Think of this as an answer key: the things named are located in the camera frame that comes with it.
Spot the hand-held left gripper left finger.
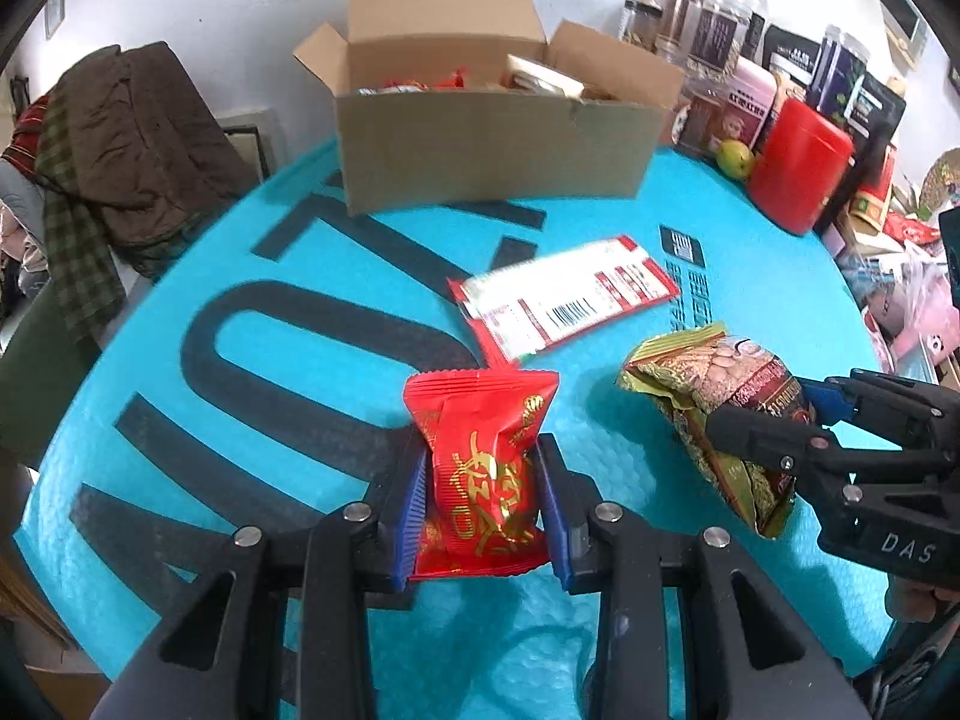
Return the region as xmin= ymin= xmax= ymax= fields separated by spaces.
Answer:
xmin=90 ymin=431 xmax=430 ymax=720

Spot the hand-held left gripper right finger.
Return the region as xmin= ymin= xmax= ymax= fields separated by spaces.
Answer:
xmin=534 ymin=433 xmax=863 ymax=720

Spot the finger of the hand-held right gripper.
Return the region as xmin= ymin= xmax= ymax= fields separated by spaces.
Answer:
xmin=704 ymin=403 xmax=902 ymax=512
xmin=799 ymin=368 xmax=960 ymax=452

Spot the gold and green nut packet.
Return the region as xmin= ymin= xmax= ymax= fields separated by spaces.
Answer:
xmin=616 ymin=322 xmax=819 ymax=539

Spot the red packet with gold print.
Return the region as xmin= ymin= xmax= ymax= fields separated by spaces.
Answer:
xmin=402 ymin=368 xmax=562 ymax=584

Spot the cardboard box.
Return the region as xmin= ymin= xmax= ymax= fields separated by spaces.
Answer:
xmin=292 ymin=0 xmax=688 ymax=219

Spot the person's right hand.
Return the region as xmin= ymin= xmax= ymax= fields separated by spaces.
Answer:
xmin=885 ymin=577 xmax=960 ymax=624

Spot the pink plastic bag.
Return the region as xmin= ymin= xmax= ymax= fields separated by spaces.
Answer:
xmin=862 ymin=240 xmax=960 ymax=361

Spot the red and green small box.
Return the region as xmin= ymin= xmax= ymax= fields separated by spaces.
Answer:
xmin=854 ymin=142 xmax=899 ymax=230

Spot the red and white flat packet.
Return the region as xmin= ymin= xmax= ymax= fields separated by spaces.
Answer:
xmin=447 ymin=234 xmax=683 ymax=369

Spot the red canister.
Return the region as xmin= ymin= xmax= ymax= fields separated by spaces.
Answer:
xmin=747 ymin=97 xmax=857 ymax=236

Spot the green fruit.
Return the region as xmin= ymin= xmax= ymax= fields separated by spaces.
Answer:
xmin=715 ymin=138 xmax=755 ymax=182

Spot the black pouch with blue label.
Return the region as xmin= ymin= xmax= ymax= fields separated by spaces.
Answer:
xmin=850 ymin=74 xmax=909 ymax=167

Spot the small jar with brown contents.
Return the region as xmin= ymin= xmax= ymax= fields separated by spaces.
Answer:
xmin=674 ymin=85 xmax=733 ymax=159

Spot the pink bottle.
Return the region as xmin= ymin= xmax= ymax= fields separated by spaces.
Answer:
xmin=723 ymin=59 xmax=782 ymax=155

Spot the black pouch bag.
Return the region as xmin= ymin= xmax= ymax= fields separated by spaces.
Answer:
xmin=809 ymin=24 xmax=872 ymax=122

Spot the black pouch with white label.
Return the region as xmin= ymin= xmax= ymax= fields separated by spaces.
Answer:
xmin=763 ymin=24 xmax=823 ymax=103

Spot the clear jar with black label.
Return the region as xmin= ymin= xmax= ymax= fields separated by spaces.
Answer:
xmin=689 ymin=0 xmax=752 ymax=80

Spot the clear jar with dark contents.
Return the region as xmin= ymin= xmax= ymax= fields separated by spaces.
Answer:
xmin=731 ymin=0 xmax=770 ymax=65

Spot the clear jar with brown label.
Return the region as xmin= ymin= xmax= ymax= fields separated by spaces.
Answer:
xmin=659 ymin=0 xmax=703 ymax=65

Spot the dark green seat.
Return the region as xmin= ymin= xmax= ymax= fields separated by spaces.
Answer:
xmin=0 ymin=277 xmax=102 ymax=470

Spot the white framed panel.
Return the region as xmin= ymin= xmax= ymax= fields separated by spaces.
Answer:
xmin=213 ymin=106 xmax=290 ymax=182

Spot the dark lid jar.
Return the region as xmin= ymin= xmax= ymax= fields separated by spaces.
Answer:
xmin=618 ymin=0 xmax=665 ymax=47

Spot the green plaid cloth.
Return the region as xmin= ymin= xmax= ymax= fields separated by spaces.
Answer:
xmin=36 ymin=90 xmax=125 ymax=351

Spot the brown quilted jacket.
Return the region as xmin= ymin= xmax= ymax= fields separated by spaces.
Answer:
xmin=45 ymin=40 xmax=260 ymax=280

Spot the red plaid cloth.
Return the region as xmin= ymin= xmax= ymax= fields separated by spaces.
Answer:
xmin=0 ymin=93 xmax=50 ymax=182

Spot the wall intercom screen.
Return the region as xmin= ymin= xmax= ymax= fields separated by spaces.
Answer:
xmin=854 ymin=0 xmax=932 ymax=73

